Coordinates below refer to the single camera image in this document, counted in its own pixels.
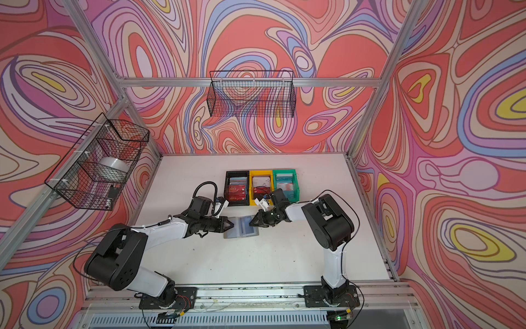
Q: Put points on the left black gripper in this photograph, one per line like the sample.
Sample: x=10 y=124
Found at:
x=220 y=227

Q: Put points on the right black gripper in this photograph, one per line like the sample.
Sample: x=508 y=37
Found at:
x=259 y=216

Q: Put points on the grey leather card holder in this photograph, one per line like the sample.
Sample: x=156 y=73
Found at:
x=235 y=231

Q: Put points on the blue card from holder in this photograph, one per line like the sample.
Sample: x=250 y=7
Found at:
x=246 y=229

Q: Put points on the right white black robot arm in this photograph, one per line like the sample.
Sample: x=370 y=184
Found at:
x=333 y=229

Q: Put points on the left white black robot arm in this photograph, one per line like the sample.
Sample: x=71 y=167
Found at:
x=116 y=261

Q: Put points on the yellow plastic bin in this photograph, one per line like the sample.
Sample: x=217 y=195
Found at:
x=261 y=183

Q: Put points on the black plastic bin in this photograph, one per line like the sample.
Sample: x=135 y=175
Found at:
x=237 y=178

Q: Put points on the green plastic bin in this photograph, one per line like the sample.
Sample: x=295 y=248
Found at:
x=287 y=180

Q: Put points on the small black box in basket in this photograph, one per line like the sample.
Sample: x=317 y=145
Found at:
x=113 y=193

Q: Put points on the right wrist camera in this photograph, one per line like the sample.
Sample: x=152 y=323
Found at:
x=262 y=203

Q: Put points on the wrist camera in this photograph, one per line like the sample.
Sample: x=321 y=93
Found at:
x=262 y=203
x=201 y=205

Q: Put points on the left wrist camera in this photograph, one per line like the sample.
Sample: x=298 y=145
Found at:
x=201 y=205

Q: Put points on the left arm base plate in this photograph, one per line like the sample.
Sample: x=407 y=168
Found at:
x=173 y=298

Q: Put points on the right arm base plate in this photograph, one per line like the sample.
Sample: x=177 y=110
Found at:
x=318 y=296

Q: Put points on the back black wire basket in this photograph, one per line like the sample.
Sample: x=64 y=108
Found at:
x=252 y=93

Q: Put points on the black wire basket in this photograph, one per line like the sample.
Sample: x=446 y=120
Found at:
x=77 y=182
x=252 y=93

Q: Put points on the left black wire basket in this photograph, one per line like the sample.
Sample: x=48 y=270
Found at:
x=77 y=182

